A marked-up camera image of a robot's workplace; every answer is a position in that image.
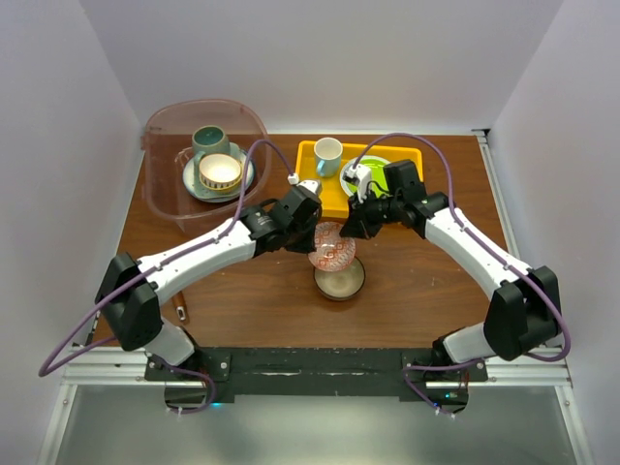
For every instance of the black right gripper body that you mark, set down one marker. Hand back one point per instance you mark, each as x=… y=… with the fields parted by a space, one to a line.
x=397 y=202

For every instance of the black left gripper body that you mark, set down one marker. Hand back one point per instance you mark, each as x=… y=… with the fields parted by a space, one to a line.
x=301 y=237

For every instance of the red patterned ceramic bowl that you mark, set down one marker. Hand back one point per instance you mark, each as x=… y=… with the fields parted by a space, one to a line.
x=332 y=251

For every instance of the yellow rimmed bowl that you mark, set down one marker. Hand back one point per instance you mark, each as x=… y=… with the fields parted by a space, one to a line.
x=212 y=192

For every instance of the mint green divided dish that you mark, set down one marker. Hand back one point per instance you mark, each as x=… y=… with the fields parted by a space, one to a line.
x=215 y=177

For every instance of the teal glazed mug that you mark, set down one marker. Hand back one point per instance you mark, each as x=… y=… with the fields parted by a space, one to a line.
x=208 y=140

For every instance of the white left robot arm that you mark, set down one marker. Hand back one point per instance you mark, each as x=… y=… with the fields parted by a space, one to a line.
x=132 y=291

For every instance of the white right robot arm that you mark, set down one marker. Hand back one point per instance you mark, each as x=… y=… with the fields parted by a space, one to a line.
x=524 y=305

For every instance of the transparent pink plastic bin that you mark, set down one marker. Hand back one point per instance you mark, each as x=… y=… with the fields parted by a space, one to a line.
x=167 y=144

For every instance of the yellow plastic tray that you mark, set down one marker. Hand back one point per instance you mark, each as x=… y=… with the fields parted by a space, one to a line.
x=334 y=199

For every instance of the white scalloped plate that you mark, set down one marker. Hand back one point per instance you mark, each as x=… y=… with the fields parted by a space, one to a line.
x=350 y=189

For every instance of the lime green small plate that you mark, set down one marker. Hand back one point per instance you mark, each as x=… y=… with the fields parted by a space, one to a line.
x=376 y=166

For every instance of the beige black rimmed bowl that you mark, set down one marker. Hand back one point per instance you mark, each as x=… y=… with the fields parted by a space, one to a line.
x=343 y=284

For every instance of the light blue ceramic mug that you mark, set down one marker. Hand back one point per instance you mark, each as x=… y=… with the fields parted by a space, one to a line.
x=328 y=153

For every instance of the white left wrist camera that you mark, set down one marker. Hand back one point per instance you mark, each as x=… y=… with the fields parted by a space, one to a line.
x=312 y=185

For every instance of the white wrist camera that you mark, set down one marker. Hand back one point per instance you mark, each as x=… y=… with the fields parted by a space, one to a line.
x=360 y=176
x=312 y=185

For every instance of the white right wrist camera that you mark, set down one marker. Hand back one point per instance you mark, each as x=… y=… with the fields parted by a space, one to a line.
x=360 y=176

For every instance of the wooden handled metal scraper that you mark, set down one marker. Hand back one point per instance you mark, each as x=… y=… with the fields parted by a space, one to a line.
x=180 y=307

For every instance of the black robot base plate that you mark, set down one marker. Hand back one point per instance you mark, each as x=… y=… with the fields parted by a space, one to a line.
x=221 y=375

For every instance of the aluminium frame rail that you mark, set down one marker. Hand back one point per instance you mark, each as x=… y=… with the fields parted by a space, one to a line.
x=525 y=372

